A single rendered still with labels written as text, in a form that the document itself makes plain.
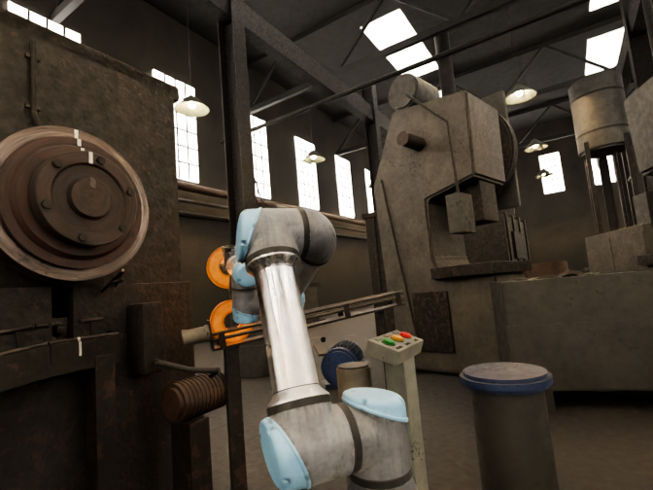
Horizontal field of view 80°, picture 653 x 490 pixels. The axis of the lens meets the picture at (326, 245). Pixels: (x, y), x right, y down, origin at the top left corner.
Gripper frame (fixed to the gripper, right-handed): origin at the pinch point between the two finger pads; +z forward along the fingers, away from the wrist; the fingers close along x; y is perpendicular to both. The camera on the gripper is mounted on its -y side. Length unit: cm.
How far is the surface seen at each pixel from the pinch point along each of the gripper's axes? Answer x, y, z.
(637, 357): -209, -58, -28
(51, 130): 51, 43, -4
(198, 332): 11.8, -22.6, -8.2
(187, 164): -36, 92, 838
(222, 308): 3.4, -15.9, -5.6
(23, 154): 56, 35, -12
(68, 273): 47.7, 1.2, -12.5
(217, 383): 6.6, -39.8, -13.7
